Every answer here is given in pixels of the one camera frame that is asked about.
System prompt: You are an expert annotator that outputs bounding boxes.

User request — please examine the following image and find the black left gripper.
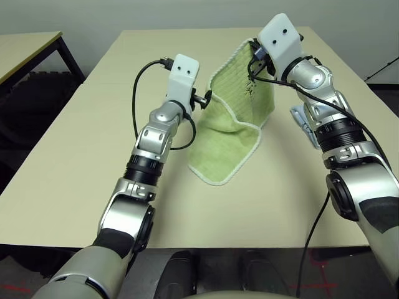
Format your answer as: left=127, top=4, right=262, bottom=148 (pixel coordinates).
left=188, top=88, right=213, bottom=110

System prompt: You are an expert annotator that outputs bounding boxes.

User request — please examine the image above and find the green terry towel white trim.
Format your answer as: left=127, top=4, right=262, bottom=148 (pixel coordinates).
left=188, top=39, right=277, bottom=187

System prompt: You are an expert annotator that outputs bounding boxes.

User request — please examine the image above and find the folded light blue towel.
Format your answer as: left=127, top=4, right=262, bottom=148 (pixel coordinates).
left=289, top=104, right=322, bottom=150

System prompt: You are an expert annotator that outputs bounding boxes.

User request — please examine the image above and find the black low platform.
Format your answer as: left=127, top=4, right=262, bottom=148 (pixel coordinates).
left=367, top=81, right=399, bottom=94

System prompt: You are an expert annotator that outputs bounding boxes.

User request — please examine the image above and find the beige side table black frame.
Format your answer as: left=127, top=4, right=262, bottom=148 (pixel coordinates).
left=0, top=31, right=87, bottom=94

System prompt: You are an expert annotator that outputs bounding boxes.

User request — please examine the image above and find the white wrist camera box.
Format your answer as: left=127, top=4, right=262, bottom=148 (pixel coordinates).
left=257, top=12, right=308, bottom=83
left=164, top=54, right=200, bottom=108

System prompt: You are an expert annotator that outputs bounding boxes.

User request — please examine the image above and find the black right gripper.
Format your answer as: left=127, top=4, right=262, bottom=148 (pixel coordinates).
left=248, top=39, right=277, bottom=78

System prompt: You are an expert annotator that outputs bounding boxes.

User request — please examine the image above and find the black left wrist camera cable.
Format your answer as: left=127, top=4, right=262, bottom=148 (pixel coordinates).
left=132, top=57, right=197, bottom=151

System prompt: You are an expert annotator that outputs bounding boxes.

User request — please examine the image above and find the dark grey robot right leg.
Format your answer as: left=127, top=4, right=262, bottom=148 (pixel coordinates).
left=238, top=249, right=287, bottom=295

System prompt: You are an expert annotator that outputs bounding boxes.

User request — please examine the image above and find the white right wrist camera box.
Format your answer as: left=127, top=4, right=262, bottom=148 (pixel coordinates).
left=257, top=12, right=308, bottom=83

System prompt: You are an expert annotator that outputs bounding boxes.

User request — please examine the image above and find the black foam floor mat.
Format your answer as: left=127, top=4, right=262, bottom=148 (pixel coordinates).
left=0, top=70, right=84, bottom=150

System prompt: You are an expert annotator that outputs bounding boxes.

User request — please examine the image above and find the dark grey robot leg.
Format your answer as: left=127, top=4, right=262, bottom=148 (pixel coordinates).
left=158, top=250, right=200, bottom=295
left=238, top=249, right=287, bottom=295

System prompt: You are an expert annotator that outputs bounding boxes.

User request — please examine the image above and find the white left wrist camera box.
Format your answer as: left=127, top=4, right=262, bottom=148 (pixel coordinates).
left=164, top=54, right=200, bottom=108

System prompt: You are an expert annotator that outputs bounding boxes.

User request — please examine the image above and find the dark grey robot left leg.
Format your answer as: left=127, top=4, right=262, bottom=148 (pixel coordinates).
left=158, top=250, right=200, bottom=295

